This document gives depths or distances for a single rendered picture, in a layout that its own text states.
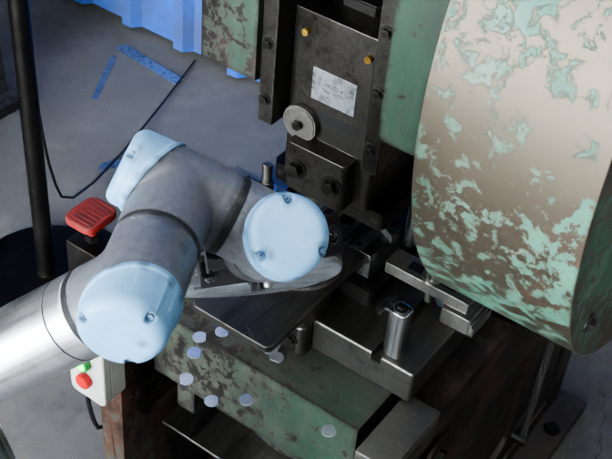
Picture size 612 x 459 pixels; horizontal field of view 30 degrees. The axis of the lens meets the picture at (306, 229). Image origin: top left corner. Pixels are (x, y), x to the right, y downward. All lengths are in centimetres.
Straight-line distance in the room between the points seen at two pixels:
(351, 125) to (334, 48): 11
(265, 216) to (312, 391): 76
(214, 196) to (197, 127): 229
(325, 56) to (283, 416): 56
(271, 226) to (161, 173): 10
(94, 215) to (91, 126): 148
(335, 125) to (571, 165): 64
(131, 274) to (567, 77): 39
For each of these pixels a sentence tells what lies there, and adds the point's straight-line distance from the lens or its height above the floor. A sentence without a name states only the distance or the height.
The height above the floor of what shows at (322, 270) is 95.
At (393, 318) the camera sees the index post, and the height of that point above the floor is 78.
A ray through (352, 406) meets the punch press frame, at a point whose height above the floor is 65.
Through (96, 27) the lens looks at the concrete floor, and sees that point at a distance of 371.
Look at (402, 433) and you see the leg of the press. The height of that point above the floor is 64.
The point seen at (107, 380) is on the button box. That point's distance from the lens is 184.
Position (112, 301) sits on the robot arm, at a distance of 88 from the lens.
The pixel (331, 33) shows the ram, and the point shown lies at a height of 115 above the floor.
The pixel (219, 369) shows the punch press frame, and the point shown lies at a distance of 180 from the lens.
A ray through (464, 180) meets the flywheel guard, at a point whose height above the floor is 129.
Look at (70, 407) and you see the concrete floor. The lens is 254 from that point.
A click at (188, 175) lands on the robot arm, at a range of 98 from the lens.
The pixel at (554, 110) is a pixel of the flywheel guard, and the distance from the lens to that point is 99.
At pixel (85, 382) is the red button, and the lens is 185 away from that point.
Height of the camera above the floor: 194
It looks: 41 degrees down
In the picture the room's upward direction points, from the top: 6 degrees clockwise
